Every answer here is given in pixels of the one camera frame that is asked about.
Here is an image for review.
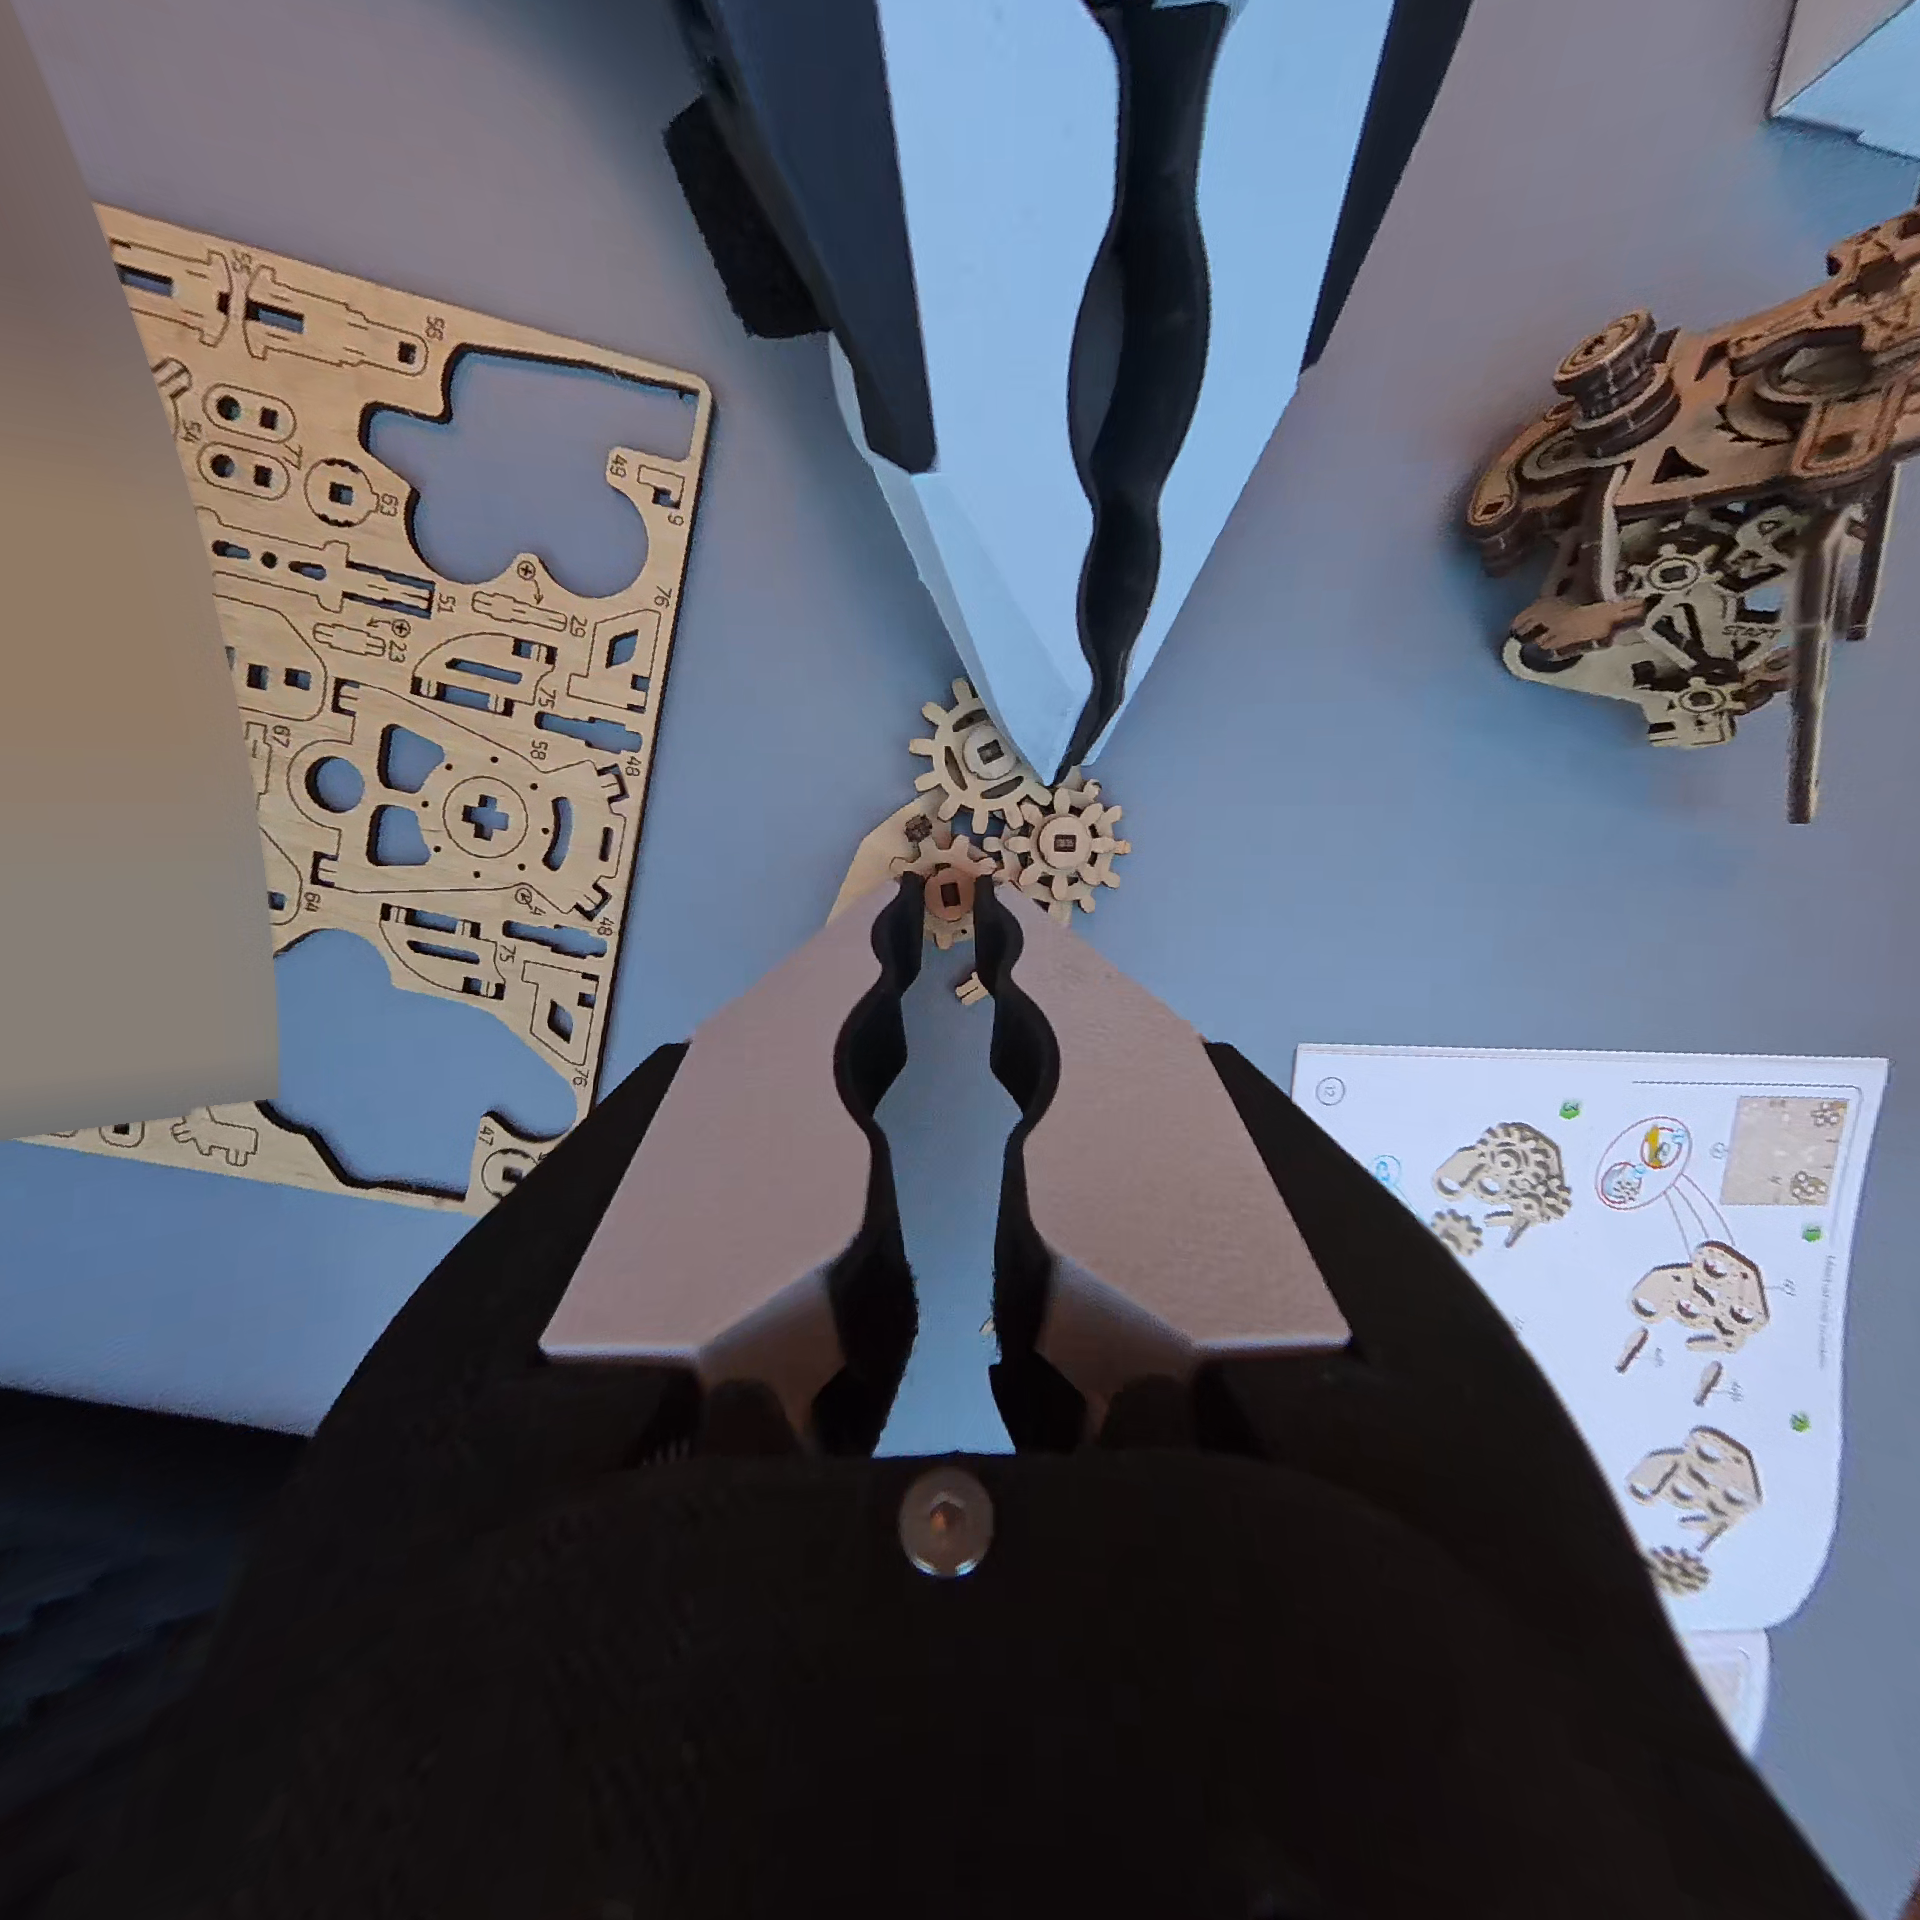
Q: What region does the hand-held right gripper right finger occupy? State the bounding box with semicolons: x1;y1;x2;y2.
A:
971;874;1351;1454

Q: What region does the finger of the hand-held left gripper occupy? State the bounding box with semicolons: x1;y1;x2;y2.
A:
1076;0;1401;778
831;0;1157;772

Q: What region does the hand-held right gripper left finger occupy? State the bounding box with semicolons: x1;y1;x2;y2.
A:
538;879;934;1454

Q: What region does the wooden gear base plate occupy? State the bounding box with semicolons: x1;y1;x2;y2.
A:
831;805;1084;934

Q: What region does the small wooden gear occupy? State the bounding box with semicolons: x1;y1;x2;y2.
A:
900;841;1000;952

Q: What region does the grey desk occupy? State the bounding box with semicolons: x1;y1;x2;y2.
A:
0;0;1920;1920

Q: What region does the assembly instruction booklet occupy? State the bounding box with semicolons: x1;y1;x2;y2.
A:
1297;1048;1893;1755

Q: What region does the laser-cut wooden parts sheet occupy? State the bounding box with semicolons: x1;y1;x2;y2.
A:
16;201;718;1215

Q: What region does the wooden model vehicle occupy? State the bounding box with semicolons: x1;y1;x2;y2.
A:
1469;209;1920;824

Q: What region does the white box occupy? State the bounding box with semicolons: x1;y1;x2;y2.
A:
1769;0;1920;161

